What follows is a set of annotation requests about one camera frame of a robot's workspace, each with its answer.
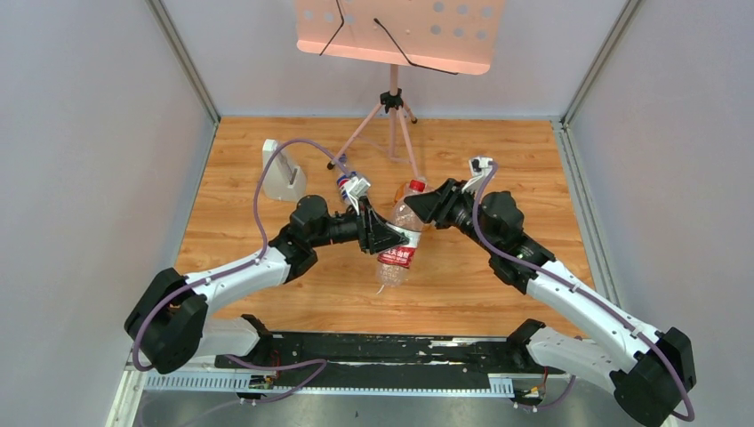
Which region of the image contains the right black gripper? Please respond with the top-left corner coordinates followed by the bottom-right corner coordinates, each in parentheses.
top-left (404, 179), bottom-right (497, 256)

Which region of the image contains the red cap water bottle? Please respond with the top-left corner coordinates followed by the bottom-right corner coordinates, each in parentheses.
top-left (377, 179), bottom-right (427, 293)

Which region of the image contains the orange label tea bottle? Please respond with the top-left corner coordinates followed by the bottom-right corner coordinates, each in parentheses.
top-left (393, 181), bottom-right (412, 204)

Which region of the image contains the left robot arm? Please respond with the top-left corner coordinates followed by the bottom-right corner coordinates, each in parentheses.
top-left (124, 196), bottom-right (410, 374)

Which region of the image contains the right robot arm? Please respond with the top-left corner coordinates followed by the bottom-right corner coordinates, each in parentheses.
top-left (405, 179), bottom-right (696, 426)

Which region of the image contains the blue label pepsi bottle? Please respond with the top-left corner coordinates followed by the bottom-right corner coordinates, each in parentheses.
top-left (333, 154), bottom-right (357, 205)

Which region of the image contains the white wedge stand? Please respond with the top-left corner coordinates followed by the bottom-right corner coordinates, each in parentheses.
top-left (262, 139), bottom-right (308, 203)

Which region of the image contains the pink music stand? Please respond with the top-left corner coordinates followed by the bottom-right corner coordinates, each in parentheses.
top-left (293, 0), bottom-right (506, 178)

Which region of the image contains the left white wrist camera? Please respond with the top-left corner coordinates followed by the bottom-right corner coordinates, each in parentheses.
top-left (341, 175), bottom-right (371, 212)

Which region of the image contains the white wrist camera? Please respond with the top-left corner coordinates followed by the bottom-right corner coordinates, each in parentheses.
top-left (341, 175), bottom-right (371, 212)
top-left (461, 156), bottom-right (494, 194)

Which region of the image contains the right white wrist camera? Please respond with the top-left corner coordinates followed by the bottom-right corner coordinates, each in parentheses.
top-left (461, 156), bottom-right (494, 194)

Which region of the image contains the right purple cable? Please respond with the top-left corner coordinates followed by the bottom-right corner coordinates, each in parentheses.
top-left (470, 160), bottom-right (697, 423)

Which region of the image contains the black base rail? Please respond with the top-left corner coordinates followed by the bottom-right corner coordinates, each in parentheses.
top-left (243, 331), bottom-right (547, 390)

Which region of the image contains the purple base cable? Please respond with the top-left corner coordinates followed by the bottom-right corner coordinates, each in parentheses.
top-left (176, 355), bottom-right (329, 427)

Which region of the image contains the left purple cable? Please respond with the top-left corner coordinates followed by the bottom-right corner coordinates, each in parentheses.
top-left (130, 138), bottom-right (351, 374)

